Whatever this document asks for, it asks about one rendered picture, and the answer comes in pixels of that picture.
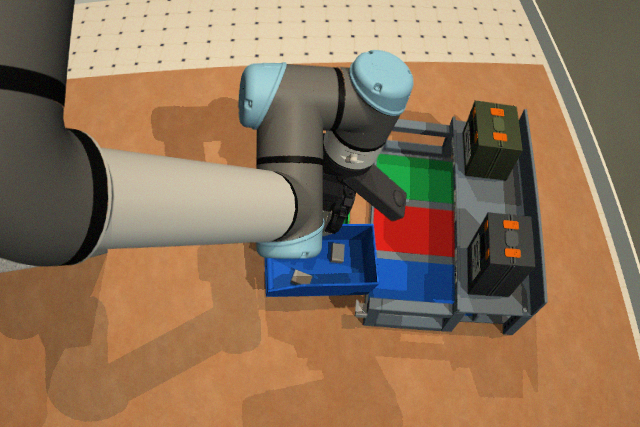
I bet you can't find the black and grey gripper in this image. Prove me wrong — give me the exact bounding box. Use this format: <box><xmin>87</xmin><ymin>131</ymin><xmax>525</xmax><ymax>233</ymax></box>
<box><xmin>322</xmin><ymin>143</ymin><xmax>372</xmax><ymax>236</ymax></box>

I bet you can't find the blue bin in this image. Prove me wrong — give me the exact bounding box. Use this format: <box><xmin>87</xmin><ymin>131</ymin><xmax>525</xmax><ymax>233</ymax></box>
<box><xmin>264</xmin><ymin>224</ymin><xmax>379</xmax><ymax>297</ymax></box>

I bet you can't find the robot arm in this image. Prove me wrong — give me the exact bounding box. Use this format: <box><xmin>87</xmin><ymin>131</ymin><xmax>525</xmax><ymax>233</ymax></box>
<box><xmin>0</xmin><ymin>0</ymin><xmax>413</xmax><ymax>267</ymax></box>

